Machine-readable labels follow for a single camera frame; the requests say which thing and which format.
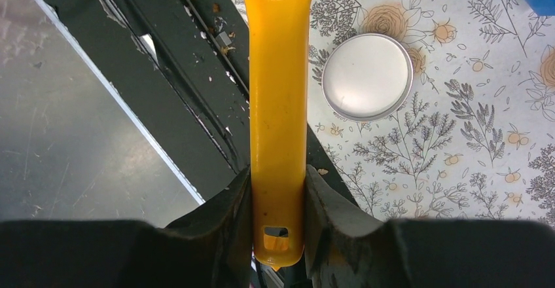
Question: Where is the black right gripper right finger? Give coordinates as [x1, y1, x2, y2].
[304, 166, 399, 287]

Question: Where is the floral table cloth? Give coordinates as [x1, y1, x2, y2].
[217, 0, 555, 230]

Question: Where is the white round jar lid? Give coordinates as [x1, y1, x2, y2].
[321, 33, 414, 122]

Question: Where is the yellow plastic scoop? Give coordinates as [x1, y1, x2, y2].
[244, 0, 312, 268]

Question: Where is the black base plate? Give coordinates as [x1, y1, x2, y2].
[22, 0, 361, 204]

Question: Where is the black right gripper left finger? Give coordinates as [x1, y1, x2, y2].
[166, 168, 253, 287]

